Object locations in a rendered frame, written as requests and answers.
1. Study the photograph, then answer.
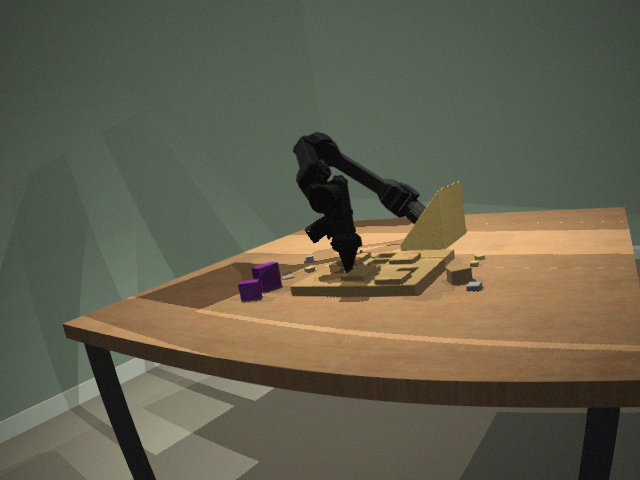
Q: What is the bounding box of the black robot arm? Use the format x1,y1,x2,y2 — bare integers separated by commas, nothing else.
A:
293,132,426,243

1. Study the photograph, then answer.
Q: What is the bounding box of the small purple block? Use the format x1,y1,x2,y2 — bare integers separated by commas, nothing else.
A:
238,279,262,301

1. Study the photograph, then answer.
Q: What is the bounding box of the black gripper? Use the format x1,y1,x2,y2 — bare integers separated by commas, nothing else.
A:
327,204,363,273

